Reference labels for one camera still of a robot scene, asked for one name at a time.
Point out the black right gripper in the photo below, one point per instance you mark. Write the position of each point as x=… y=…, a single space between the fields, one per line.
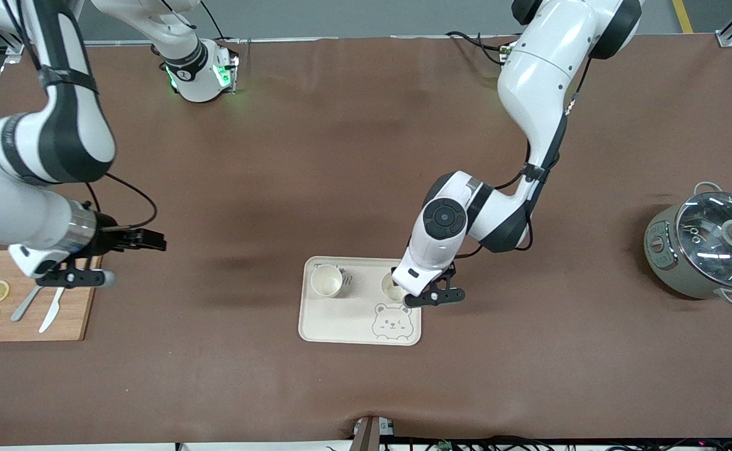
x=109 y=236

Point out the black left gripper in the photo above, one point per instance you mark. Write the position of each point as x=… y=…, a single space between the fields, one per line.
x=452 y=271

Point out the white IKEA cup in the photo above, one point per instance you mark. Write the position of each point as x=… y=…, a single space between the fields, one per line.
x=326 y=280
x=388 y=289

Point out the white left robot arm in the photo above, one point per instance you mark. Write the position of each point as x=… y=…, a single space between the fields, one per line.
x=541 y=81

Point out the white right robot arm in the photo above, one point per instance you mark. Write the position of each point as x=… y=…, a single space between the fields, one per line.
x=71 y=125

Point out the wooden cutting board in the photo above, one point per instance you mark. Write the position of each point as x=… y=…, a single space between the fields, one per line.
x=74 y=313

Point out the cream tray with bear print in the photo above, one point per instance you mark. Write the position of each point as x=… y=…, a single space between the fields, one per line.
x=341 y=322

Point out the white plastic knife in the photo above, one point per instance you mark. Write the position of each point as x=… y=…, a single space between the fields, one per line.
x=52 y=313

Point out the brown table cover mat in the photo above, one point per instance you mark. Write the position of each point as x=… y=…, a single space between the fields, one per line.
x=366 y=388

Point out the grey plastic knife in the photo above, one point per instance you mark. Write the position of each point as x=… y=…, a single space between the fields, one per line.
x=24 y=308

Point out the grey-green electric pot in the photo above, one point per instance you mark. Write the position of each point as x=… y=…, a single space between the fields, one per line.
x=667 y=263

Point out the glass pot lid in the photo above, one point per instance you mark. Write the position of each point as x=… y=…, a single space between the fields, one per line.
x=717 y=241

